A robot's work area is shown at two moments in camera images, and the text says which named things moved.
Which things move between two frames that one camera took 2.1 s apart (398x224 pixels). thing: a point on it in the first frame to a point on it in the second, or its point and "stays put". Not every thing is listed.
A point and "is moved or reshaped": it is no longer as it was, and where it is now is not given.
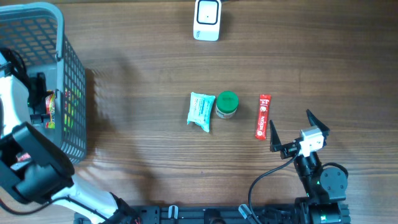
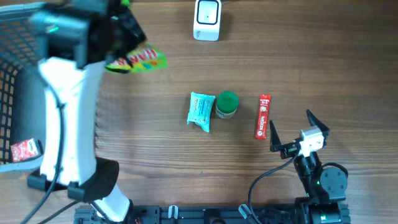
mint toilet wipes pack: [200, 108] stays put
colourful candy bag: [50, 109] is moved or reshaped
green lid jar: [227, 103] stays put
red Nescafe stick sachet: [263, 116] stays put
